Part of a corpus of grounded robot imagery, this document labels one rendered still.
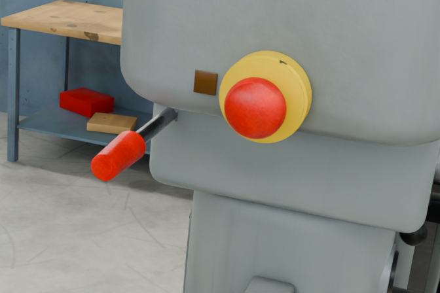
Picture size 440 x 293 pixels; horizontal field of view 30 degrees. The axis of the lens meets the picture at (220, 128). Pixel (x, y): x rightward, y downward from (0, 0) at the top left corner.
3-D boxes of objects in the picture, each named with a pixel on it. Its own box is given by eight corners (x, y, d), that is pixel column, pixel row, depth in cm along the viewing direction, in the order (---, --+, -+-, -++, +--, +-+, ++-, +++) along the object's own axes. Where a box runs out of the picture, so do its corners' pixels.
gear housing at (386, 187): (425, 244, 66) (448, 126, 63) (141, 185, 72) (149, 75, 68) (439, 125, 97) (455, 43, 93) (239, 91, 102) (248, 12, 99)
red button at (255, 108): (277, 148, 51) (285, 87, 50) (217, 137, 52) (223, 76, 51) (289, 133, 55) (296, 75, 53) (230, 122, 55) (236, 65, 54)
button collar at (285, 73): (300, 151, 54) (312, 63, 52) (214, 135, 56) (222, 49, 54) (306, 142, 56) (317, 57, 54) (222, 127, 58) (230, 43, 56)
